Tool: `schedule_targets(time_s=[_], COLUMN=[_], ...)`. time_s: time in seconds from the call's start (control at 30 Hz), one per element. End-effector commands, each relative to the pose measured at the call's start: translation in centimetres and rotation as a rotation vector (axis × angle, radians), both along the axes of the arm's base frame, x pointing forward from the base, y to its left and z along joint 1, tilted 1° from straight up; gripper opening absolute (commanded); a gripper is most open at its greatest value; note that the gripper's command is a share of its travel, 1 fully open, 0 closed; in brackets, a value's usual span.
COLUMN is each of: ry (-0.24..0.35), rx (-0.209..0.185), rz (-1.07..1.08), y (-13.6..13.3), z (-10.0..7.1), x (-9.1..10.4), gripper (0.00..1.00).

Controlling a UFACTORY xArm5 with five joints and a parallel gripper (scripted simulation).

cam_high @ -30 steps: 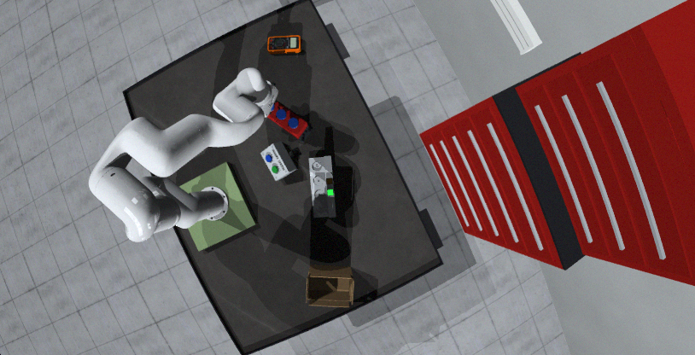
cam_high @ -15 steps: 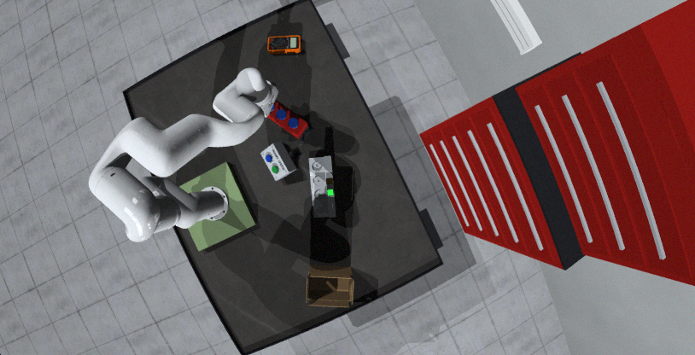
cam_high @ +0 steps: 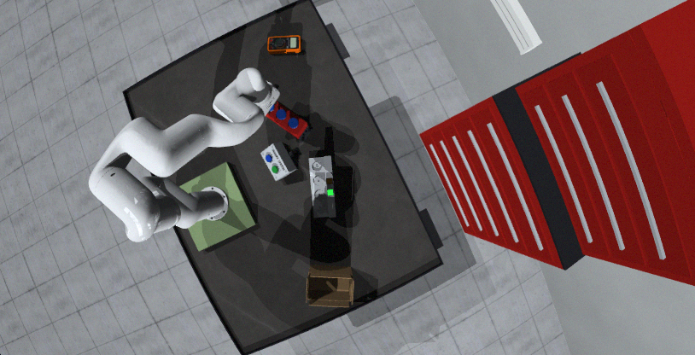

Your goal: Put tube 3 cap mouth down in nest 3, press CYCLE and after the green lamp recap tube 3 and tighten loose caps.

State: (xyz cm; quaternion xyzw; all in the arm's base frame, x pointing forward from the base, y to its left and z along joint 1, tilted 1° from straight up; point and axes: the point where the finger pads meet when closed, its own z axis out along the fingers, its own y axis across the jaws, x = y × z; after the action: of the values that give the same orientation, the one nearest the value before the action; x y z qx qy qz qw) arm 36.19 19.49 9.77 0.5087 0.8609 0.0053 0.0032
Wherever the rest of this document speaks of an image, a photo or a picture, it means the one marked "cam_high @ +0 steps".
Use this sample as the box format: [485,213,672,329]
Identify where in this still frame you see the orange digital multimeter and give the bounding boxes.
[267,35,301,55]

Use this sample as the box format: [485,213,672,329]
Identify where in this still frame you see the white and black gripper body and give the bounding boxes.
[259,81,280,116]

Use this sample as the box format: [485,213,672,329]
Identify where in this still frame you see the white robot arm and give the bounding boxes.
[89,67,272,242]

